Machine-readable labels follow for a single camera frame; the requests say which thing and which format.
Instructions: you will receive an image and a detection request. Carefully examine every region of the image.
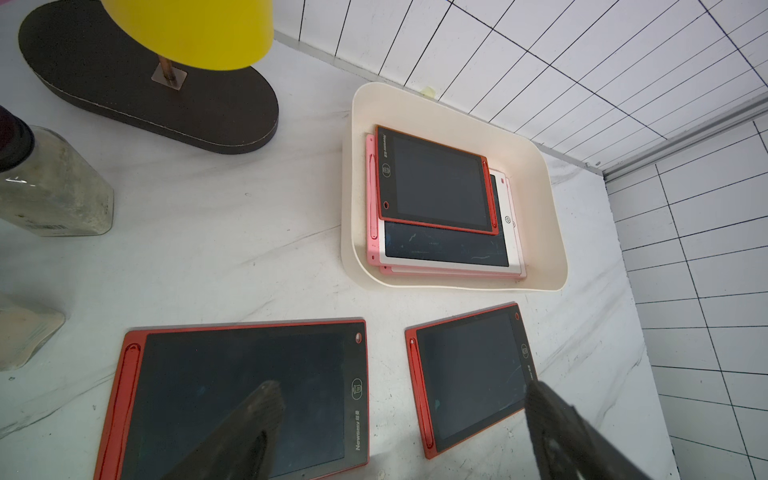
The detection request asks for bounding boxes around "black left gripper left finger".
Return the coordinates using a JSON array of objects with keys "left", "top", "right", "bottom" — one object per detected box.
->
[{"left": 164, "top": 380, "right": 285, "bottom": 479}]

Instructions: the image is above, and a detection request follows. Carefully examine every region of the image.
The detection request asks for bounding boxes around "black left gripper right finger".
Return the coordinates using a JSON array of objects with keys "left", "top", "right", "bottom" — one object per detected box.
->
[{"left": 524, "top": 380, "right": 648, "bottom": 479}]

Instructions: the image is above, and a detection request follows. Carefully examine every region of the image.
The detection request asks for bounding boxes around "red writing tablet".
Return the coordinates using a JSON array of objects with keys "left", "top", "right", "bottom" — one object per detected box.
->
[
  {"left": 94, "top": 318, "right": 370, "bottom": 479},
  {"left": 372, "top": 125, "right": 499, "bottom": 235},
  {"left": 404, "top": 302, "right": 537, "bottom": 459}
]

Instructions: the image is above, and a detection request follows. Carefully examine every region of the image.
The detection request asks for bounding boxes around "cream plastic storage box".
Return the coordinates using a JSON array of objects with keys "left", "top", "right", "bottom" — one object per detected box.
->
[{"left": 340, "top": 83, "right": 568, "bottom": 292}]

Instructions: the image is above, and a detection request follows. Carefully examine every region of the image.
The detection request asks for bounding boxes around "pink white writing tablet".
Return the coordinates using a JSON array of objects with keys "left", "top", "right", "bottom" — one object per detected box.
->
[{"left": 365, "top": 133, "right": 524, "bottom": 277}]

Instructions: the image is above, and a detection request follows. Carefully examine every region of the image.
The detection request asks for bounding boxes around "glass jar black lid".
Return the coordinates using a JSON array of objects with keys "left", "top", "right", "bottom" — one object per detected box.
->
[{"left": 1, "top": 108, "right": 114, "bottom": 237}]

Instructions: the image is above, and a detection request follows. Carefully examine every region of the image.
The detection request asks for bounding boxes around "yellow plastic wine glass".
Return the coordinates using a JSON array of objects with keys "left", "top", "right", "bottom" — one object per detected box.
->
[{"left": 102, "top": 0, "right": 274, "bottom": 71}]

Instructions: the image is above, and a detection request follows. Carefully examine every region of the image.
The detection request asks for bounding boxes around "dark metal glass rack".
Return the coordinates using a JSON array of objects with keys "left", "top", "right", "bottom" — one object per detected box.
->
[{"left": 18, "top": 1, "right": 279, "bottom": 155}]

